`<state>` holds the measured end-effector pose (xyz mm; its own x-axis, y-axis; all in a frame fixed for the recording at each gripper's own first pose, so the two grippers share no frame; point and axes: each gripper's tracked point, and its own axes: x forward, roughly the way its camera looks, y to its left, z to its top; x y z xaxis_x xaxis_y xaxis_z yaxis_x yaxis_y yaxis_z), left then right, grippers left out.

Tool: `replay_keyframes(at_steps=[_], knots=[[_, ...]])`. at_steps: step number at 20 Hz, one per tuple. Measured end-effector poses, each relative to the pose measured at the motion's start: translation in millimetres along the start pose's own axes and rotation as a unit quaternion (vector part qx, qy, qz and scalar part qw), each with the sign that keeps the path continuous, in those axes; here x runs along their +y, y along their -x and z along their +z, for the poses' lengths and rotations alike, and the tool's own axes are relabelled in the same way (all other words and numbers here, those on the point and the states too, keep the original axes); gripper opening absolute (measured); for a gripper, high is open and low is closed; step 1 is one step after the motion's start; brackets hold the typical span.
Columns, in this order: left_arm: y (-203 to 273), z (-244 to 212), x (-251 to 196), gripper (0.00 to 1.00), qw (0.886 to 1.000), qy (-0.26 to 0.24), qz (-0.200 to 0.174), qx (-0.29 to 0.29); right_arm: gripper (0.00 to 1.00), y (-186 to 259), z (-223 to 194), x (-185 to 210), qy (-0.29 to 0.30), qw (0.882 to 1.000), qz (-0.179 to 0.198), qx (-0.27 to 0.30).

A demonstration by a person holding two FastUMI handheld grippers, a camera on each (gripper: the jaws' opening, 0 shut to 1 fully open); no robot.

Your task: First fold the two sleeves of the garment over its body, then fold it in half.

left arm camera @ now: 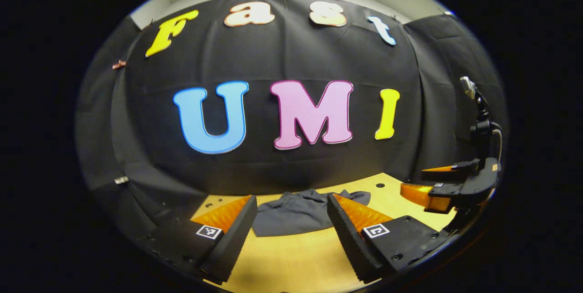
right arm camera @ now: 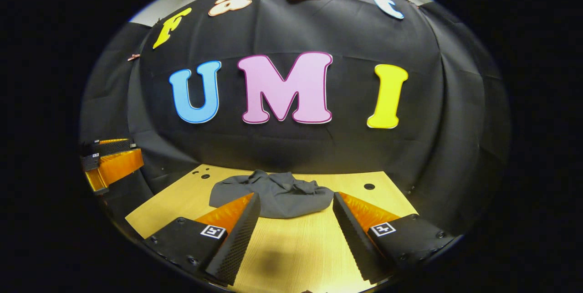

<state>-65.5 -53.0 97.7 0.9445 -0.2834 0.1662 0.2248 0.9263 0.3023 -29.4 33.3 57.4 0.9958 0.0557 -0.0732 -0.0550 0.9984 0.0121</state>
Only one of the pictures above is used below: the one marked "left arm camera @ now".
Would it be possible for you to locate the black backdrop cloth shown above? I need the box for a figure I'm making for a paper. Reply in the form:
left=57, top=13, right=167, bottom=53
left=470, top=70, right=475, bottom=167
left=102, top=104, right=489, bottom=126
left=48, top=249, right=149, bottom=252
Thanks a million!
left=75, top=0, right=508, bottom=239

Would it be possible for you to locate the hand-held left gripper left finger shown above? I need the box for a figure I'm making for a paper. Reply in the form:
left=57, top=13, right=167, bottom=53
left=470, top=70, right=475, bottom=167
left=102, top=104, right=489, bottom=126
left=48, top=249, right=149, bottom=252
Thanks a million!
left=146, top=194, right=259, bottom=286

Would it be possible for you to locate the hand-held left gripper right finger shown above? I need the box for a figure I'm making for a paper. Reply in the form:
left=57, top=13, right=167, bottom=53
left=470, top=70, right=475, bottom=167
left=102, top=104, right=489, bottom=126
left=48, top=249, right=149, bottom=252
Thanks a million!
left=327, top=193, right=451, bottom=284

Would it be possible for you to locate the grey button shirt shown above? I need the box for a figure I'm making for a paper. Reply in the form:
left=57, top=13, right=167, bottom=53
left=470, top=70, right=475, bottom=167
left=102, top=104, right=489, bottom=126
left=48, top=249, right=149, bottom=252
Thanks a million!
left=251, top=188, right=372, bottom=238

